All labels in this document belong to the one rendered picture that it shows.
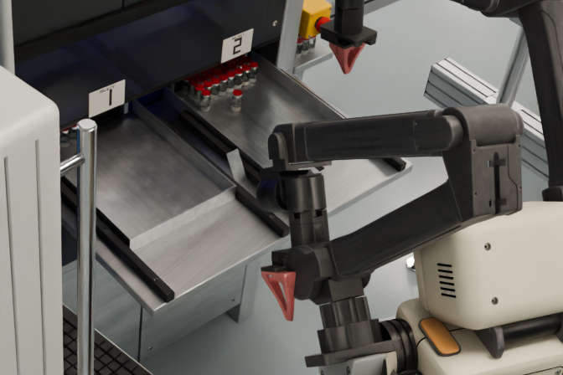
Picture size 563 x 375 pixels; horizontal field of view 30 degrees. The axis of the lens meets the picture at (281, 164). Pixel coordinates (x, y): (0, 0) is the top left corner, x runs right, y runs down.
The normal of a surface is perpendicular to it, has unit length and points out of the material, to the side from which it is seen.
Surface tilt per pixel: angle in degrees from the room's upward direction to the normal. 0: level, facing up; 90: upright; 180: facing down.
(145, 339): 90
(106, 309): 90
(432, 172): 0
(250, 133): 0
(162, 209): 0
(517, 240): 48
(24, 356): 90
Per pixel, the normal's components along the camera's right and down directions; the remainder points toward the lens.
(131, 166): 0.12, -0.75
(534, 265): 0.33, -0.03
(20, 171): 0.77, 0.48
